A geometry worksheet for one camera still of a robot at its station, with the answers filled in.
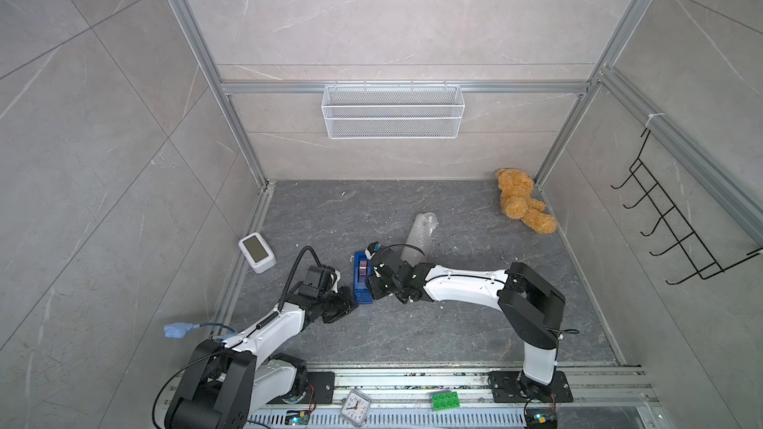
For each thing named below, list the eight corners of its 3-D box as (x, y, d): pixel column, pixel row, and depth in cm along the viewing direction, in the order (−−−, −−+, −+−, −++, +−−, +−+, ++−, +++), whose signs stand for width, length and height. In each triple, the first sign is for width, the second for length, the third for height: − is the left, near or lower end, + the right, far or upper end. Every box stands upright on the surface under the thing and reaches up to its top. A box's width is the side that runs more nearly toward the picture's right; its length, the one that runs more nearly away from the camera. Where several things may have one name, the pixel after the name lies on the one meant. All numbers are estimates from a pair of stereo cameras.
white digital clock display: (258, 277, 95) (253, 270, 91) (240, 249, 102) (235, 241, 98) (281, 262, 99) (277, 255, 95) (262, 236, 105) (257, 228, 102)
